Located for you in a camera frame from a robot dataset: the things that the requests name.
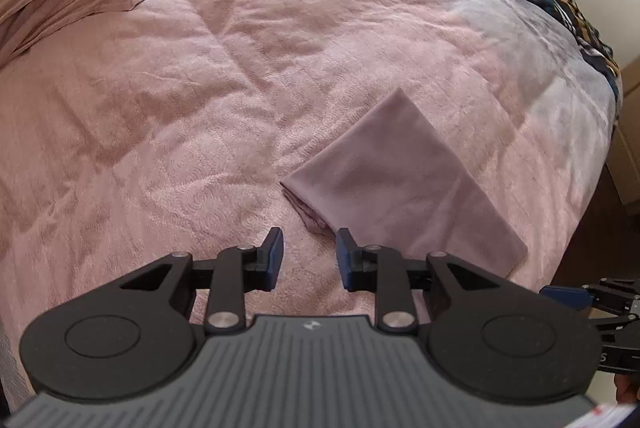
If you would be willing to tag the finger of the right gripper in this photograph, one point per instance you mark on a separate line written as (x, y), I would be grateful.
(576, 298)

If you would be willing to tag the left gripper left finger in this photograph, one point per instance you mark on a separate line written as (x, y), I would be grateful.
(259, 266)

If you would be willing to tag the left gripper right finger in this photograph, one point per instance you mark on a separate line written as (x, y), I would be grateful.
(360, 266)

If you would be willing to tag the mauve tank top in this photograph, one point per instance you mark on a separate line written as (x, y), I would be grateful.
(392, 181)

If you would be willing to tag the person's right hand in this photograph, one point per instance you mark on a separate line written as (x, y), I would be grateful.
(627, 388)

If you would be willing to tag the brown wooden wardrobe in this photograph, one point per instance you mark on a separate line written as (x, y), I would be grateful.
(623, 157)

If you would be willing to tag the pink grey duvet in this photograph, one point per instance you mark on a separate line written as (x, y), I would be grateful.
(125, 136)

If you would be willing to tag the pile of dark patterned clothes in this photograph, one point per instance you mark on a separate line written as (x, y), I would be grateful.
(594, 51)

